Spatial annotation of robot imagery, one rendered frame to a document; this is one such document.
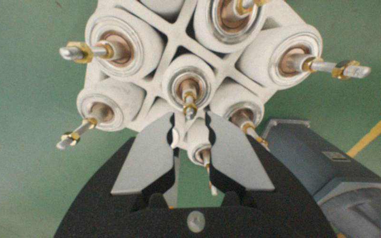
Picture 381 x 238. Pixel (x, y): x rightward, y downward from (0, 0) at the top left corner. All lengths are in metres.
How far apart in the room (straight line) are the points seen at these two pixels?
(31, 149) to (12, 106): 0.24
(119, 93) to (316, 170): 0.54
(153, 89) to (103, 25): 0.13
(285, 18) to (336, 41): 0.36
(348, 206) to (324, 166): 0.09
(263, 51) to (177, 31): 0.15
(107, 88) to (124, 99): 0.03
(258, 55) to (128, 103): 0.24
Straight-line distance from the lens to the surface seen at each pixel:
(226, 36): 0.21
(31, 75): 0.72
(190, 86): 0.20
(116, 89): 0.27
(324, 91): 0.73
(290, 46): 0.25
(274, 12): 0.32
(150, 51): 0.22
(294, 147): 0.57
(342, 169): 0.54
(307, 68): 0.23
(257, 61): 0.25
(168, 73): 0.21
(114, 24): 0.22
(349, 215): 0.52
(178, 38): 0.28
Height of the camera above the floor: 0.46
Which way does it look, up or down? 59 degrees down
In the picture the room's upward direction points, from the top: 177 degrees clockwise
